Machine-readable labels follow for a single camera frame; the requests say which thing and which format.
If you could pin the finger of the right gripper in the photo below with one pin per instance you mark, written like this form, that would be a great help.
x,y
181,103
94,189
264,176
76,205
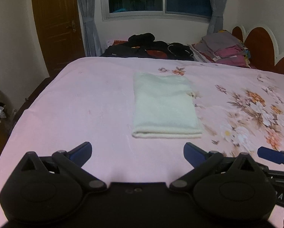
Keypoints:
x,y
271,155

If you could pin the grey curtain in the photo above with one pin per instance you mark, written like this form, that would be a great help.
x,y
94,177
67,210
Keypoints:
x,y
92,44
217,19

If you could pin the white knitted garment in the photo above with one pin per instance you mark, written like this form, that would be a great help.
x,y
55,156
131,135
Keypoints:
x,y
164,108

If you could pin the stack of folded clothes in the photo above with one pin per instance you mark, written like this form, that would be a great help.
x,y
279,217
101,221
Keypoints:
x,y
222,48

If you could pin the window with white frame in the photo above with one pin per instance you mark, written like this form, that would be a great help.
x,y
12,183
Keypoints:
x,y
199,10

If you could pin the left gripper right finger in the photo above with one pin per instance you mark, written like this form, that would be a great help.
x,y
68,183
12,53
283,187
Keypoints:
x,y
203,163

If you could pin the pink floral bed sheet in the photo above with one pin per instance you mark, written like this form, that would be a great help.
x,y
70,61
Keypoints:
x,y
92,99

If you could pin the right grey curtain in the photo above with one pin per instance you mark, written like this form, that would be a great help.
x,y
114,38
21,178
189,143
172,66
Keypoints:
x,y
217,19

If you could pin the red and white headboard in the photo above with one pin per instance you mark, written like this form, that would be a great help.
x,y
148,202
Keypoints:
x,y
263,48

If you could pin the pile of black clothes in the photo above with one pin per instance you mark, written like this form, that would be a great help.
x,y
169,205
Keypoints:
x,y
145,46

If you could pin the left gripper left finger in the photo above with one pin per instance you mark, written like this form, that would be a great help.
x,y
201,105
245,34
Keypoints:
x,y
71,163

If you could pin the left grey curtain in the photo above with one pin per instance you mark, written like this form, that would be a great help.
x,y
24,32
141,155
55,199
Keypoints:
x,y
92,44

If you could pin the brown wooden door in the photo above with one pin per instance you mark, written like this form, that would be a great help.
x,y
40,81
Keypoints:
x,y
59,32

